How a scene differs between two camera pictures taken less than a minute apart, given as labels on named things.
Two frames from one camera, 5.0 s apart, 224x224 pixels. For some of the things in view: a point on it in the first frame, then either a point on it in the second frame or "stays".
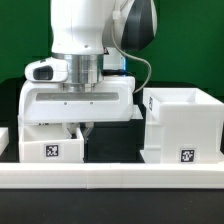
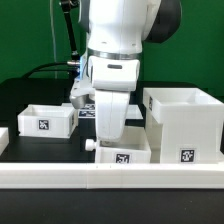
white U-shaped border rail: x=101 y=175 stays
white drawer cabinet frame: x=181 y=126 stays
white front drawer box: x=49 y=143 -> x=133 y=147
